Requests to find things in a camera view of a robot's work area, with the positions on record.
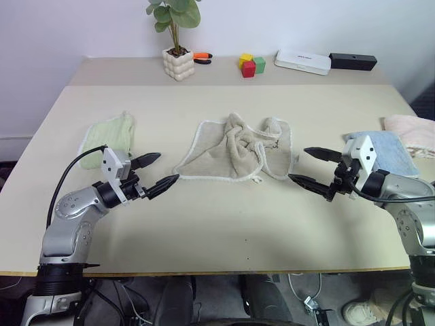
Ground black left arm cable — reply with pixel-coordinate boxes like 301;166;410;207
46;145;109;228

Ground green leafy plant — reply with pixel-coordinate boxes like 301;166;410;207
146;0;202;55

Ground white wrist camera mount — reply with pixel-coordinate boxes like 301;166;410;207
341;134;375;198
101;146;133;207

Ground white sneaker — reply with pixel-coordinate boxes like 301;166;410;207
341;300;379;326

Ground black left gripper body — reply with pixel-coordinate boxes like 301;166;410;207
120;170;148;202

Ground white bubble plant pot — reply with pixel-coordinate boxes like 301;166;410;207
161;46;196;83

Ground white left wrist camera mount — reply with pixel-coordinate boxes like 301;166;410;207
101;146;133;207

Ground beige towel with white trim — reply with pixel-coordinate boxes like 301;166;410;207
172;112;300;185

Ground black rectangular box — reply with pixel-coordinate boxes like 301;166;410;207
328;52;379;71

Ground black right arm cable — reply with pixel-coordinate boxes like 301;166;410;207
349;181;435;205

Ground white flat box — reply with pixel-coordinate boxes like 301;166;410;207
274;48;332;77

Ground metal clamp bracket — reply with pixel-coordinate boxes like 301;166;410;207
303;295;336;326

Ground dark rounded shape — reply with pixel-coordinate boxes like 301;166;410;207
239;274;295;326

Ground light pink towel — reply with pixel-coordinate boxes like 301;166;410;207
379;114;435;159

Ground light green towel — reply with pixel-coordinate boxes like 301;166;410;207
78;109;138;170

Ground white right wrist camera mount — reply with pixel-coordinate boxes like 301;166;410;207
341;134;375;198

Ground orange handled pliers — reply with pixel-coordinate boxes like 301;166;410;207
192;51;215;65

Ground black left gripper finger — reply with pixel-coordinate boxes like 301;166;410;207
145;173;180;201
130;152;162;171

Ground red cube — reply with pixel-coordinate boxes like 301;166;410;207
241;60;257;80

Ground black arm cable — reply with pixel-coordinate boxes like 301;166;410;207
46;145;109;228
349;181;435;205

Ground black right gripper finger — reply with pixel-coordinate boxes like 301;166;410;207
288;173;333;202
303;146;343;164

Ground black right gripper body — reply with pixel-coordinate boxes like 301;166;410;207
328;157;362;202

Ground light blue towel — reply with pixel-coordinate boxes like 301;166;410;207
342;130;421;179

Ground thin white cable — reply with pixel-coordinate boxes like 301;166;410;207
288;271;323;303

